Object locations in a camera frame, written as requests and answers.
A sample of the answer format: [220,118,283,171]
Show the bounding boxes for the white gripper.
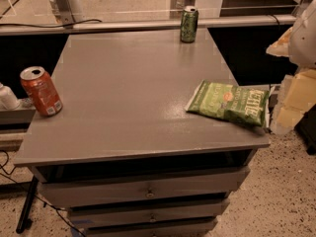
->
[266,0,316,135]

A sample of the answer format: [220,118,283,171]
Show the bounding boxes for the red coke can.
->
[20,66,63,117]

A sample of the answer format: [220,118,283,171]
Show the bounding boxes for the green soda can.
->
[180,6,198,43]

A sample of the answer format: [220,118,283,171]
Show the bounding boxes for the green Kettle chips bag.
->
[185,80,270,127]

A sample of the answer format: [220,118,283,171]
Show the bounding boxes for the grey drawer cabinet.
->
[13,28,272,237]

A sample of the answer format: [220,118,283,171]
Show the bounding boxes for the middle grey drawer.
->
[68,196,229,228]

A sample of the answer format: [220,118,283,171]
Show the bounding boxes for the grey drawer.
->
[68,196,229,228]
[39,167,250,207]
[86,217,217,237]

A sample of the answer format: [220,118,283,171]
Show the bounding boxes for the top grey drawer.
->
[39,167,250,207]

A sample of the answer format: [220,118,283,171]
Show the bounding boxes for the bottom grey drawer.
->
[86,217,217,237]

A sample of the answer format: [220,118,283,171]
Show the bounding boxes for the grey side shelf left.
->
[0,98,36,133]

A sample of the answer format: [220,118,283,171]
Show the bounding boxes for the white plastic bottle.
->
[0,83,20,110]

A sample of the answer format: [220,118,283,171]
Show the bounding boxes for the black metal leg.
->
[16,177,39,234]

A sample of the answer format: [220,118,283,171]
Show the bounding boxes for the horizontal metal rail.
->
[0,14,296,36]

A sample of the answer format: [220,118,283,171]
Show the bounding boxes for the black cable on rail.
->
[0,18,103,29]

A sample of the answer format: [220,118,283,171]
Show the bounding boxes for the metal frame post left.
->
[48,0,84,25]

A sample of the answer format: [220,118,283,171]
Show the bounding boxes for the black floor cable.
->
[0,149,87,237]

